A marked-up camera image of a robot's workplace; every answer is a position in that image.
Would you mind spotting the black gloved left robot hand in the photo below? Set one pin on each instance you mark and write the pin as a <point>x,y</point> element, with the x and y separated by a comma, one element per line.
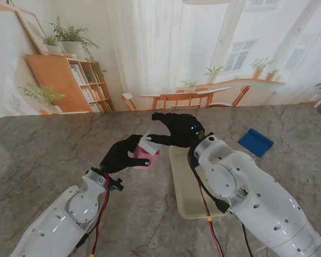
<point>123,158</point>

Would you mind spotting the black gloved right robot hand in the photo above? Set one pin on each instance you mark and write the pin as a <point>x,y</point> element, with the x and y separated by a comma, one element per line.
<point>182,131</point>

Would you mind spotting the pink square jar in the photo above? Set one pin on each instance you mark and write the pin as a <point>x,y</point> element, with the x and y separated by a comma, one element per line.
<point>144,159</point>

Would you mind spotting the white square jar lid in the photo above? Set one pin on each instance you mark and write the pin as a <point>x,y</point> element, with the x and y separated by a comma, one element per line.
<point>149,144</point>

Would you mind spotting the cream baking tray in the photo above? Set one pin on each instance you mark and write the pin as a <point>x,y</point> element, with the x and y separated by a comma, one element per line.
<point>187,187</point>

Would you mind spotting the blue plastic scraper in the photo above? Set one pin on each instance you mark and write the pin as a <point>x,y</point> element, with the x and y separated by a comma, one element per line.
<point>255,142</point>

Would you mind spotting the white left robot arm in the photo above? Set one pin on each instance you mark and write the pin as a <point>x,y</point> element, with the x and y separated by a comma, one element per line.
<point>64,217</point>

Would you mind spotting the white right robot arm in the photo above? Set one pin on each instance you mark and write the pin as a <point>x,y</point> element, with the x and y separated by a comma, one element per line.
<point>251,192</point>

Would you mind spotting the wooden chair with slatted back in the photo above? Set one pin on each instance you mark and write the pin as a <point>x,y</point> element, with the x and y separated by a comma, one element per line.
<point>182,97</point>

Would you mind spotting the wooden dining table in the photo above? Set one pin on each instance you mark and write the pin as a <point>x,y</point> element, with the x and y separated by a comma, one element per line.
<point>187,93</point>

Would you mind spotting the small plant on dining table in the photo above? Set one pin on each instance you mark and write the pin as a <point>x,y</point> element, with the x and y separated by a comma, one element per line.
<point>190,85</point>

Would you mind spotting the wooden chair with white back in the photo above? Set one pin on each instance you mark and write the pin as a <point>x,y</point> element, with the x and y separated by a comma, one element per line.
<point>127,97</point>

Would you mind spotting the green windowsill plant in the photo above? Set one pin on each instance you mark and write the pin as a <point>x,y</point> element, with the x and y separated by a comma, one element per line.
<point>214,72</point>

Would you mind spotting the wooden chair with curved back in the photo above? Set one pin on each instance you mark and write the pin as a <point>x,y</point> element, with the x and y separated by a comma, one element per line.
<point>243,92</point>

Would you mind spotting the trailing ivy plant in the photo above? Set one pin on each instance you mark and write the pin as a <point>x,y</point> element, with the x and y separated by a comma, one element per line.
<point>97,70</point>

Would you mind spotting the plant in terracotta pot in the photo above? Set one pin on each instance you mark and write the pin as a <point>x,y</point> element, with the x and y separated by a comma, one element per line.
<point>258,72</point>

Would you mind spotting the leafy plant beside bookshelf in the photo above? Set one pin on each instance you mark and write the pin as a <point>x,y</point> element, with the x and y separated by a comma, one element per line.
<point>42,95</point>

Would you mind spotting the wooden bookshelf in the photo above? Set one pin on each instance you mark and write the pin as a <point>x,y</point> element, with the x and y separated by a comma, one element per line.
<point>56,80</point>

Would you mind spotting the small windowsill pot plant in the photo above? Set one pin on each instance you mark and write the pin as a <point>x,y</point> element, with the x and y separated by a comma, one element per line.
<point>271,76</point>

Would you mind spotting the large plant in white pot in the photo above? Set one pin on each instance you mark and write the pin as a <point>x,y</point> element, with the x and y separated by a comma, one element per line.
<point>72,46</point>

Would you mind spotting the small plant in white pot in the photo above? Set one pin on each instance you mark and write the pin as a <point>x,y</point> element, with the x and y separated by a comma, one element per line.
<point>53,48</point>

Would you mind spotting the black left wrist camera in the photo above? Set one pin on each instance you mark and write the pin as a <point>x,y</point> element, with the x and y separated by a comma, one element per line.
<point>116,184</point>

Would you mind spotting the wooden picture frame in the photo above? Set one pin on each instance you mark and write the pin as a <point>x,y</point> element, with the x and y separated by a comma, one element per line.
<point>33,29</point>

